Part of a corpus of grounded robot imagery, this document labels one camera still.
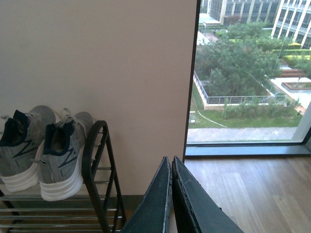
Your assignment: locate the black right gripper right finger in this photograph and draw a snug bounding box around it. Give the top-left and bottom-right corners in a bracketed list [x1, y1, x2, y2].
[172, 156, 242, 233]

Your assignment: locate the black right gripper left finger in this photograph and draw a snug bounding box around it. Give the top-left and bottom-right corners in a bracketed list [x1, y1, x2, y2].
[121, 156, 172, 233]

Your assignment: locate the grey knit sneaker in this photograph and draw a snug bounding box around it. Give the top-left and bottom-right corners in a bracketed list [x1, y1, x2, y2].
[0, 105, 59, 193]
[33, 108, 94, 201]

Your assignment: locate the black metal shoe rack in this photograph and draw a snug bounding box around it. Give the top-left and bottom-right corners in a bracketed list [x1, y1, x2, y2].
[0, 120, 126, 233]

